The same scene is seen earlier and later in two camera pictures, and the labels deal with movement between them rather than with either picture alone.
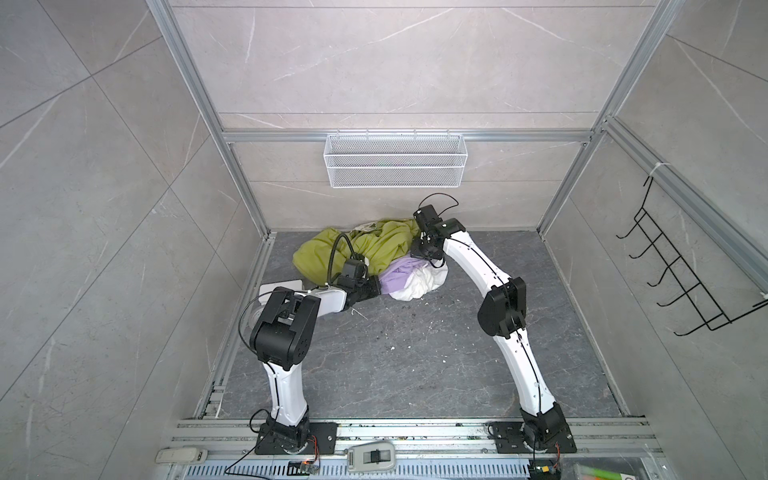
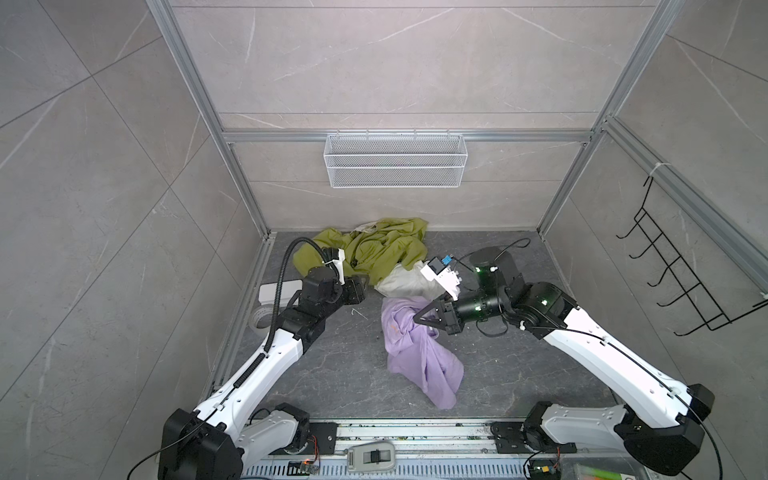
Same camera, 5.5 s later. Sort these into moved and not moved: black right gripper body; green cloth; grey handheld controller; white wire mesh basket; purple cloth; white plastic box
Moved: purple cloth; black right gripper body
Not moved: white plastic box; green cloth; white wire mesh basket; grey handheld controller
